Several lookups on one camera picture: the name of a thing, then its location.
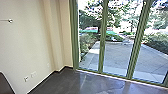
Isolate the green framed glass door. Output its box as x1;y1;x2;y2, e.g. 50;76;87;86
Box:
68;0;168;88

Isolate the large green shrub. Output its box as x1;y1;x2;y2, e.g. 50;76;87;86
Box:
142;31;168;55

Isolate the low green hedge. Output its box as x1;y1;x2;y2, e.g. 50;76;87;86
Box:
105;31;125;43

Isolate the green outdoor canopy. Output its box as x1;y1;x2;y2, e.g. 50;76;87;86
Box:
79;27;100;35

